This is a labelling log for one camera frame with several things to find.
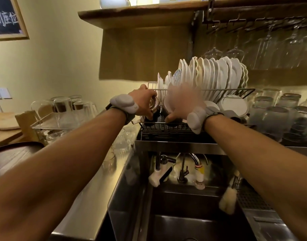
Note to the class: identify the white wall switch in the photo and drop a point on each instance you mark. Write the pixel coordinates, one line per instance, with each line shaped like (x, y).
(1, 93)

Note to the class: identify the stainless steel sink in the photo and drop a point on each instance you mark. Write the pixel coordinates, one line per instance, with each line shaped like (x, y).
(183, 210)

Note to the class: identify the cluster of upturned frosted glasses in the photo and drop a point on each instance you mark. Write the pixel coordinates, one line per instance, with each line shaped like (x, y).
(284, 115)

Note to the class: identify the cream bristle cleaning brush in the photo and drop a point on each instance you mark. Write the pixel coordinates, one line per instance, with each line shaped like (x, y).
(229, 197)

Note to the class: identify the slim black tap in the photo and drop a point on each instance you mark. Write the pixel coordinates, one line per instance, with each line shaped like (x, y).
(182, 174)

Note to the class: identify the person's right fingers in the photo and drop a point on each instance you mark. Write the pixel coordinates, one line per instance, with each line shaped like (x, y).
(171, 117)

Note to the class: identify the dark round tray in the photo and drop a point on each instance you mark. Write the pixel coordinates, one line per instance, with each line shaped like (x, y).
(10, 158)

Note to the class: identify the wood framed chalkboard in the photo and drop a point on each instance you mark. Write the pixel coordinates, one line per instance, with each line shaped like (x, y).
(5, 17)

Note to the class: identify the person's left thumb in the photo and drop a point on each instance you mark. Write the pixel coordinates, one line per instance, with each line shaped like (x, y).
(149, 89)

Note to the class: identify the clear glass cup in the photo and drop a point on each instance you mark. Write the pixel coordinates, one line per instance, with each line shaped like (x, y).
(154, 105)

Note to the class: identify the person's left hand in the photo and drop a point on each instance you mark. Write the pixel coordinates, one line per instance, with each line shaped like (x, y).
(141, 99)

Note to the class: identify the perforated metal drain grille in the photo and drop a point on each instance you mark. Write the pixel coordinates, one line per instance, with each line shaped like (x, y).
(252, 199)

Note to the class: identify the person's right forearm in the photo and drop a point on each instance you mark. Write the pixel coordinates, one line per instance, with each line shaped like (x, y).
(264, 163)

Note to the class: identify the wooden block stand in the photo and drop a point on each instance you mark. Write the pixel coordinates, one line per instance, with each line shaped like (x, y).
(26, 122)

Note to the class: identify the row of hanging wine glasses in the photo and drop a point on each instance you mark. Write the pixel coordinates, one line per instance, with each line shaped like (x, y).
(269, 47)

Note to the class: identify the cluster of small clear cups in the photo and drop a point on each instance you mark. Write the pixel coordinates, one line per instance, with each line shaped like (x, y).
(119, 144)

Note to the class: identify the cluster of clear glass mugs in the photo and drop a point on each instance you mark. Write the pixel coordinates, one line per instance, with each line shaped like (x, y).
(65, 110)

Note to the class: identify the wooden wall shelf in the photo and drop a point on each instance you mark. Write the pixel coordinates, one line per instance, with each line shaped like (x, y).
(143, 16)

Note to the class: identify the blue patterned plate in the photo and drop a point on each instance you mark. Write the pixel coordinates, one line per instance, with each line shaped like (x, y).
(177, 76)

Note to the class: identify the grey right wrist tracker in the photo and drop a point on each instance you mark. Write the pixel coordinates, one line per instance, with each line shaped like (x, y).
(197, 117)

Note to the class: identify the white spray head faucet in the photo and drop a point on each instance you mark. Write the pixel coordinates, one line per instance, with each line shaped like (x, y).
(158, 176)

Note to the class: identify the person's left forearm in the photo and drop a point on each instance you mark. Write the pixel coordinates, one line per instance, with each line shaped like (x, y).
(55, 168)

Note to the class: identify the pale wooden board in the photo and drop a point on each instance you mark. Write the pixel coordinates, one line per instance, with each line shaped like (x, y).
(5, 121)

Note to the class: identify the grey wrist tracker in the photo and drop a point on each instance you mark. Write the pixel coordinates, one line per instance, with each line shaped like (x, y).
(123, 102)
(197, 117)

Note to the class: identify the row of white plates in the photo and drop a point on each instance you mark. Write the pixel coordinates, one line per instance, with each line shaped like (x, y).
(218, 72)

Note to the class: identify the grey left wrist tracker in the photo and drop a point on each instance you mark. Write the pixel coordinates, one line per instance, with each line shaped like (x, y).
(123, 102)

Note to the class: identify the white bowl with metal rim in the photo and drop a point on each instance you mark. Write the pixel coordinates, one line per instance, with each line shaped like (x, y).
(114, 2)

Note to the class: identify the chrome faucet with white filter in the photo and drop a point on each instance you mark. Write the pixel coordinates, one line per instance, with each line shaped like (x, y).
(199, 173)

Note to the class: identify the metal stemware hanging rack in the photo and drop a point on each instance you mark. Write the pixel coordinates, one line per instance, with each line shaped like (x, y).
(244, 20)

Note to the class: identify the person's right hand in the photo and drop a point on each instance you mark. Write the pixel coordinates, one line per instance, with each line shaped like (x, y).
(185, 100)

